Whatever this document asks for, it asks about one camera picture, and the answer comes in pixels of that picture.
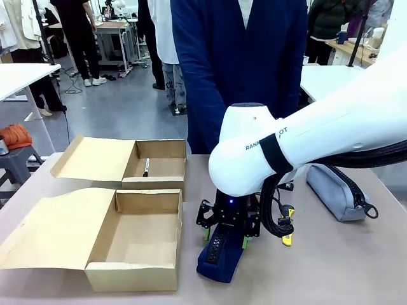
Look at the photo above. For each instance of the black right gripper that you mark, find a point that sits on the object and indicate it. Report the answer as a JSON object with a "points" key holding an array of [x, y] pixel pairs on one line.
{"points": [[230, 209]]}

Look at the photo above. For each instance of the navy blue pencil case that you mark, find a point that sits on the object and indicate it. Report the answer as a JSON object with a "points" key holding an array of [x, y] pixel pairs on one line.
{"points": [[222, 267]]}

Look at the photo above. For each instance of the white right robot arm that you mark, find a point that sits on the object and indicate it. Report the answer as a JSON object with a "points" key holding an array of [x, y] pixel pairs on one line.
{"points": [[318, 143]]}

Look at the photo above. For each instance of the smaller open cardboard box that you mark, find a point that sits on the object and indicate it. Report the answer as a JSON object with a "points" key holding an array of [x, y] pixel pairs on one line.
{"points": [[95, 159]]}

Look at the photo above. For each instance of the large open cardboard box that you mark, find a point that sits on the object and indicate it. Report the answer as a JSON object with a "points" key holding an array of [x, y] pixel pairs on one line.
{"points": [[63, 232]]}

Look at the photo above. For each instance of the yellow utility knife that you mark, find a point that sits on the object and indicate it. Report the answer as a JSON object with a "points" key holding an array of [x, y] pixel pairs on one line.
{"points": [[287, 240]]}

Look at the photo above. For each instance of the black marker pen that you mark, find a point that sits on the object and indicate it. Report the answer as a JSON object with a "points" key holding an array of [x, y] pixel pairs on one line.
{"points": [[146, 167]]}

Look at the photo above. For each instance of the grey pencil case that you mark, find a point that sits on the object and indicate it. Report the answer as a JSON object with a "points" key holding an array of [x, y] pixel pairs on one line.
{"points": [[330, 193]]}

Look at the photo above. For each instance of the person in blue jacket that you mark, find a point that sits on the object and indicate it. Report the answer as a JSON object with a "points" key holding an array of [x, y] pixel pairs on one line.
{"points": [[222, 57]]}

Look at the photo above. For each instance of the white desk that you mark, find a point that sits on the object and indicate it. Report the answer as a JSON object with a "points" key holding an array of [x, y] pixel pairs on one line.
{"points": [[330, 79]]}

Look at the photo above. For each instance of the person in white shirt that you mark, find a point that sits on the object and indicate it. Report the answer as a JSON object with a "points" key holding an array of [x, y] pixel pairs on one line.
{"points": [[167, 41]]}

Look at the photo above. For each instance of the wooden desk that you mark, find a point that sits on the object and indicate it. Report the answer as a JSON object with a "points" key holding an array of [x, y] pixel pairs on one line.
{"points": [[349, 49]]}

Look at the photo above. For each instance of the grey background workbench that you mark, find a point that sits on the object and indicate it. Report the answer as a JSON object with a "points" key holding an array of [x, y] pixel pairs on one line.
{"points": [[117, 38]]}

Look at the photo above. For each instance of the blue cup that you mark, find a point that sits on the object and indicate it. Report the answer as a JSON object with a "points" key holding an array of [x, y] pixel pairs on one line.
{"points": [[341, 38]]}

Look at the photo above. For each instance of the grey stool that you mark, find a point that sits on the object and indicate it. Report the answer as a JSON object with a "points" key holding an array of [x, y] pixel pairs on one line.
{"points": [[16, 165]]}

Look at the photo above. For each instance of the person in dark puffer jacket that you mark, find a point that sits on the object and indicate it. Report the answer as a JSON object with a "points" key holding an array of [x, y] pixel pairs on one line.
{"points": [[330, 22]]}

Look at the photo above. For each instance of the black tripod pole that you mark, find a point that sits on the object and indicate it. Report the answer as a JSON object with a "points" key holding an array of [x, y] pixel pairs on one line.
{"points": [[43, 31], [359, 31]]}

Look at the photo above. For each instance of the orange cloth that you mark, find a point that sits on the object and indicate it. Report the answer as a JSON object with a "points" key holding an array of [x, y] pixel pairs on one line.
{"points": [[16, 135]]}

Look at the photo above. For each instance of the person in black clothes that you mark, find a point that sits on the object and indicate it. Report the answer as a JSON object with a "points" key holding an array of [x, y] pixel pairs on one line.
{"points": [[79, 38]]}

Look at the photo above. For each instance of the white cylinder container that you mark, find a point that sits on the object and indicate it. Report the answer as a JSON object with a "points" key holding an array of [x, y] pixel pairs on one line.
{"points": [[378, 38]]}

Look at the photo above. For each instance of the metal can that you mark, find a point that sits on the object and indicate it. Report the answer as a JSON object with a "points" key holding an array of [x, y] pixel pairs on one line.
{"points": [[2, 146]]}

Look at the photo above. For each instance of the white table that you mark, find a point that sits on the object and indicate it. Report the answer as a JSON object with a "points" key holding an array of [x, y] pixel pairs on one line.
{"points": [[19, 79]]}

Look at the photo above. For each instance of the person in cream coat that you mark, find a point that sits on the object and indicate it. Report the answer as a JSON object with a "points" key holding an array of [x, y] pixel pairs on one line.
{"points": [[19, 25]]}

